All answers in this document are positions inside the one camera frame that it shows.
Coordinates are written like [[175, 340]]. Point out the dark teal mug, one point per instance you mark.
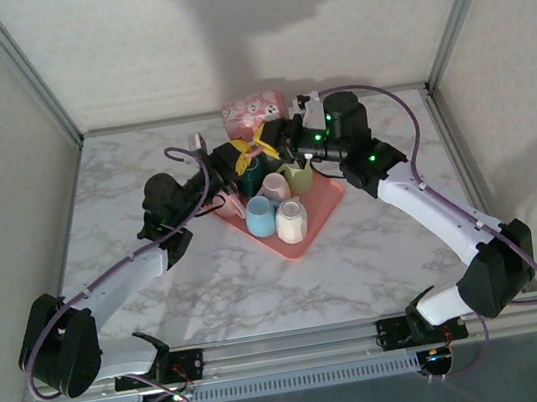
[[252, 183]]

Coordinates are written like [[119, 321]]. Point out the pink ghost print mug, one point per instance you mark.
[[250, 110]]

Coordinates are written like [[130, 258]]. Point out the pale pink mug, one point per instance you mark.
[[274, 187]]

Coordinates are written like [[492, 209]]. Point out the light green mug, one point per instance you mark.
[[298, 181]]

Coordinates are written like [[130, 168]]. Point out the light blue mug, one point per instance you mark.
[[261, 219]]

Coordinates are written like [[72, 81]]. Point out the white faceted mug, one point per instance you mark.
[[292, 225]]

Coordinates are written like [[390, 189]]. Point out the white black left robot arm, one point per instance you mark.
[[129, 285]]

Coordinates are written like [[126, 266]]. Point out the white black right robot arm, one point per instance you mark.
[[431, 222]]

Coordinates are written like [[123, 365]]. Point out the salmon pink plastic tray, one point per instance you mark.
[[317, 209]]

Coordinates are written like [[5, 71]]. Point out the aluminium side rail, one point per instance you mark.
[[470, 181]]

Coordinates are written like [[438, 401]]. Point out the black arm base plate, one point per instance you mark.
[[392, 334], [194, 361]]

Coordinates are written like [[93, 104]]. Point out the aluminium front rail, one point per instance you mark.
[[291, 349]]

